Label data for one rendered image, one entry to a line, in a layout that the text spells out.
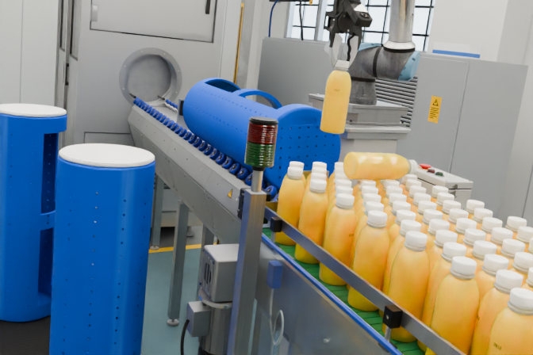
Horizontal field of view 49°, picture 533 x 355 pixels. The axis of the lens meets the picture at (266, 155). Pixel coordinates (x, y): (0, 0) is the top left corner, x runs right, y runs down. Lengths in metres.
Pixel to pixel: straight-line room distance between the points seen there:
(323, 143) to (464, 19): 2.89
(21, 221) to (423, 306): 1.80
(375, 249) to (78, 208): 0.89
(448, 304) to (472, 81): 2.39
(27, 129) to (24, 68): 4.15
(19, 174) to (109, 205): 0.85
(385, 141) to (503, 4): 2.37
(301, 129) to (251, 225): 0.61
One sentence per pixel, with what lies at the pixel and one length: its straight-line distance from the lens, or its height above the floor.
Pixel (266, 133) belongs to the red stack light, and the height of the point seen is 1.23.
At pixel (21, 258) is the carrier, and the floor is 0.44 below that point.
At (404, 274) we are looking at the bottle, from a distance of 1.11.
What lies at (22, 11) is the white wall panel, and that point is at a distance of 6.55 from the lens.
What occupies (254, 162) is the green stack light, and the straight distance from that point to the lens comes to 1.21.
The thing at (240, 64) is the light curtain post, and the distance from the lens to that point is 3.18.
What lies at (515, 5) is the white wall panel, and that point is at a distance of 4.47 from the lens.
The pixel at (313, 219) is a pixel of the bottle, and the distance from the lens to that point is 1.40.
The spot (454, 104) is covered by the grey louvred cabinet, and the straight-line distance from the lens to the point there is 3.31.
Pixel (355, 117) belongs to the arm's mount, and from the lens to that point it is 2.19.
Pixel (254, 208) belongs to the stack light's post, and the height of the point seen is 1.07.
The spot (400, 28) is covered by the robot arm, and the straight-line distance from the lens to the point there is 2.15.
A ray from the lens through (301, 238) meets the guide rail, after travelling 1.40.
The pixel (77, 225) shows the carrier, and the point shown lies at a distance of 1.74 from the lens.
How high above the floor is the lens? 1.42
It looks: 11 degrees down
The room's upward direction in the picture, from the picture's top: 7 degrees clockwise
